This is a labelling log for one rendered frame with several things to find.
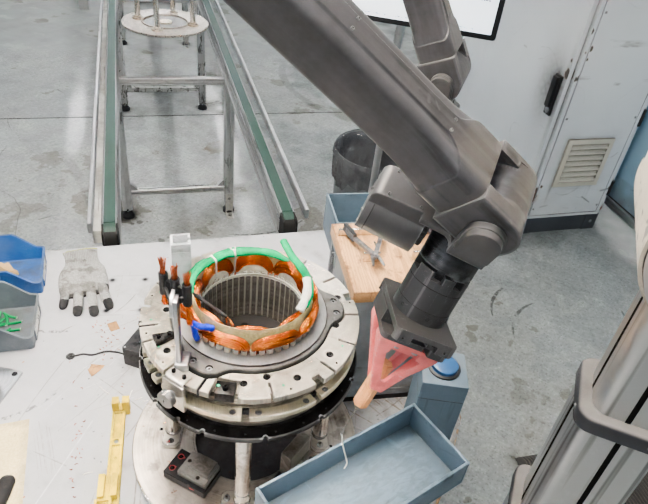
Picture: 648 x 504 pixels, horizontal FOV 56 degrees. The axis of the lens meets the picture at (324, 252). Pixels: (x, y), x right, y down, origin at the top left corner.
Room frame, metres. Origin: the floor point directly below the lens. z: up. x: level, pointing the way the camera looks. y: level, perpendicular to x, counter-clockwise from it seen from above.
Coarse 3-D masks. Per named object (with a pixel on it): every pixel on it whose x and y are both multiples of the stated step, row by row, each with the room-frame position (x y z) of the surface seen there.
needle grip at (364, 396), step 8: (384, 360) 0.45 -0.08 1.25; (384, 368) 0.44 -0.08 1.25; (368, 376) 0.44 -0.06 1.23; (384, 376) 0.43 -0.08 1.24; (368, 384) 0.43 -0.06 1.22; (360, 392) 0.43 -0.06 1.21; (368, 392) 0.43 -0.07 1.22; (376, 392) 0.43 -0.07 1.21; (360, 400) 0.43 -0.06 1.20; (368, 400) 0.43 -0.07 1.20; (360, 408) 0.42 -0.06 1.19
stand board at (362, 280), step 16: (336, 224) 0.95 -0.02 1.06; (352, 224) 0.96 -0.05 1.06; (336, 240) 0.90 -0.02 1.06; (368, 240) 0.91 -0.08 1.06; (384, 240) 0.92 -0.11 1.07; (352, 256) 0.86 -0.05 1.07; (384, 256) 0.87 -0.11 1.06; (400, 256) 0.88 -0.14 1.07; (352, 272) 0.81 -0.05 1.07; (368, 272) 0.82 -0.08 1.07; (384, 272) 0.83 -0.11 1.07; (400, 272) 0.83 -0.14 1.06; (352, 288) 0.77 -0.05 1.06; (368, 288) 0.78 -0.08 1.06
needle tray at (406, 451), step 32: (416, 416) 0.54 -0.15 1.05; (352, 448) 0.48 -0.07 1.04; (384, 448) 0.50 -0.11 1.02; (416, 448) 0.50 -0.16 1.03; (448, 448) 0.49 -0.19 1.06; (288, 480) 0.42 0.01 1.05; (320, 480) 0.44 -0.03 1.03; (352, 480) 0.44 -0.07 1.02; (384, 480) 0.45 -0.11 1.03; (416, 480) 0.46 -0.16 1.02; (448, 480) 0.44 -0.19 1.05
